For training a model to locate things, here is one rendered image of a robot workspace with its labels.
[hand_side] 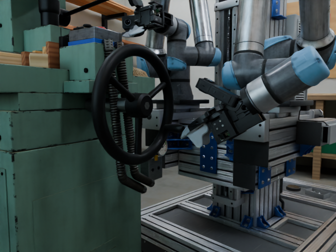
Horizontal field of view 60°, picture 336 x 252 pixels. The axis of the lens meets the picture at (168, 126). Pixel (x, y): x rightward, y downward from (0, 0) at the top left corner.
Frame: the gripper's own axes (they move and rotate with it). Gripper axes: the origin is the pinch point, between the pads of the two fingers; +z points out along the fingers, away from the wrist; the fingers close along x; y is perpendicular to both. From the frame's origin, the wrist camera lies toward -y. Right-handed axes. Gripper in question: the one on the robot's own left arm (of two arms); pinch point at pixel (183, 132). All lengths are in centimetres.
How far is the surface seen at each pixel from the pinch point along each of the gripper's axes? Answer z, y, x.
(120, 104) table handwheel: 5.6, -12.3, -11.6
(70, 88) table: 12.3, -21.1, -18.2
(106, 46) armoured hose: 0.7, -25.9, -13.1
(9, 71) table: 13.0, -25.7, -31.4
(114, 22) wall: 180, -253, 276
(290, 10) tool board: -25, -112, 316
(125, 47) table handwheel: -5.6, -20.4, -15.4
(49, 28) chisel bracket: 15.9, -43.5, -13.0
